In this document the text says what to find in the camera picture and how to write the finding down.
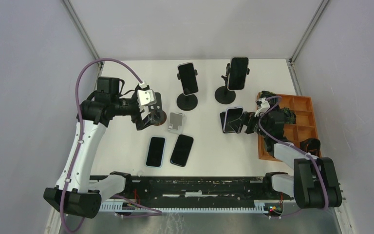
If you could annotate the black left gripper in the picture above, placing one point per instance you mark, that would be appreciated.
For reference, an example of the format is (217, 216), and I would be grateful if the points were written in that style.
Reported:
(141, 124)

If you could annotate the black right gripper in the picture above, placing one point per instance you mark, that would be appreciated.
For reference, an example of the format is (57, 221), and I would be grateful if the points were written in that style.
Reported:
(247, 119)

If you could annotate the phone with purple case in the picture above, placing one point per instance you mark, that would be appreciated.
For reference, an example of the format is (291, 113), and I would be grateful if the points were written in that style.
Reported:
(231, 113)

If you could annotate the wooden-base black plate stand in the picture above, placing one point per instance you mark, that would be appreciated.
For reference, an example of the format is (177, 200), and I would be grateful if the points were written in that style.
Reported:
(159, 116)

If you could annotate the black folding phone stand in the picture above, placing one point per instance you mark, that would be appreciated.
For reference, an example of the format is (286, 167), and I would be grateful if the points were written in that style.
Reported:
(222, 118)

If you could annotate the silver folding phone stand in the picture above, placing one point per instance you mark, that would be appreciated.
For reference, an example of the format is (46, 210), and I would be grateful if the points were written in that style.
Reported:
(176, 123)

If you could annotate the phone with light blue case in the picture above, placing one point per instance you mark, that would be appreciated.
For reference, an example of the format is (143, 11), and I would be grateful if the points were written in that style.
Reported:
(155, 152)

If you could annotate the phone with white case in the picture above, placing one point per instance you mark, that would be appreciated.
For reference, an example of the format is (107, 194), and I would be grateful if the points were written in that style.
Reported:
(181, 151)

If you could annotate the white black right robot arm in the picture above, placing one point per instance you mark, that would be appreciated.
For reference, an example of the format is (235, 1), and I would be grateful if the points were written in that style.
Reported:
(314, 183)

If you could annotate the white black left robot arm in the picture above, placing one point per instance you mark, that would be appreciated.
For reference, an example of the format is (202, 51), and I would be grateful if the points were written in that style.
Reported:
(73, 194)

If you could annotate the blue yellow rolled tie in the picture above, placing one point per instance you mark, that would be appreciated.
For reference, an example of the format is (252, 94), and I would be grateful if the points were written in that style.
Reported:
(266, 94)

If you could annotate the green blue rolled tie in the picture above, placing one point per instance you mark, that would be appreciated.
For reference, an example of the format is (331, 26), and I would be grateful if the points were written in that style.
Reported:
(289, 116)

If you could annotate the orange compartment tray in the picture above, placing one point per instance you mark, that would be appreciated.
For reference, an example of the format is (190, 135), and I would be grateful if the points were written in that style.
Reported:
(305, 126)

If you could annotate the brown rolled tie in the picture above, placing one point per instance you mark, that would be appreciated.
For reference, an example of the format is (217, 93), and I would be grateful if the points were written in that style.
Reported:
(311, 145)

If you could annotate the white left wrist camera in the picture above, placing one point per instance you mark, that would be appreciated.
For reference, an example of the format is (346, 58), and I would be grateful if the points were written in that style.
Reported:
(145, 95)

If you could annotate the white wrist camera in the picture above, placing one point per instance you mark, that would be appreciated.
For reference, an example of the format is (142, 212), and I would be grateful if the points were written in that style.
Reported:
(145, 95)
(264, 105)

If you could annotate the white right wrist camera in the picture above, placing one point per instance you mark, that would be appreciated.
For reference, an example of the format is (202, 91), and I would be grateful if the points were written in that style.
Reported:
(264, 105)

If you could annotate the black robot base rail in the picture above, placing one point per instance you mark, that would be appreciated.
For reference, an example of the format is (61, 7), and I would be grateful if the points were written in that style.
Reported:
(199, 191)

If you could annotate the white slotted cable duct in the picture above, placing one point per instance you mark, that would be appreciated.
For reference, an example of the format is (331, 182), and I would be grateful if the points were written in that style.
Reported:
(122, 206)

